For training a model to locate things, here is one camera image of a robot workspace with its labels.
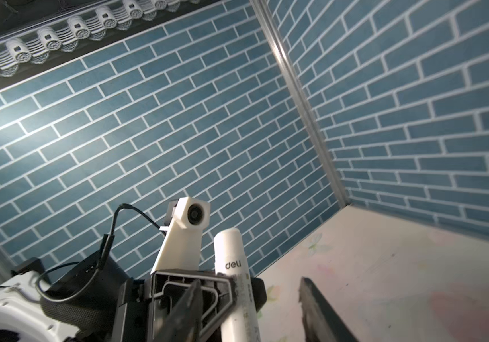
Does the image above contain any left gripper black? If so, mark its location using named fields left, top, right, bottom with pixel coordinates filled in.
left=111, top=268, right=267, bottom=342

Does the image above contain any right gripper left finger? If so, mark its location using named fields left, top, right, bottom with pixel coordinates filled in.
left=153, top=280, right=203, bottom=341

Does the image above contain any left black camera cable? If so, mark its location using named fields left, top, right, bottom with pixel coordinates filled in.
left=34, top=203, right=162, bottom=304

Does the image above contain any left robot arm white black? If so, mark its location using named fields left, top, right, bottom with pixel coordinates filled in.
left=0, top=251, right=267, bottom=341

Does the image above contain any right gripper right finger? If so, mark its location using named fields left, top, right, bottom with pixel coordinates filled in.
left=298, top=277, right=358, bottom=342

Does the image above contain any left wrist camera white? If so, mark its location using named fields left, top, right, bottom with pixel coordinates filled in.
left=150, top=197, right=211, bottom=274

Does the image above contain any white decorative roof trim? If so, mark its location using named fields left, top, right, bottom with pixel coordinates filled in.
left=0, top=0, right=200, bottom=78

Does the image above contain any white glue stick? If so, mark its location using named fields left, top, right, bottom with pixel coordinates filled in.
left=214, top=228, right=261, bottom=341

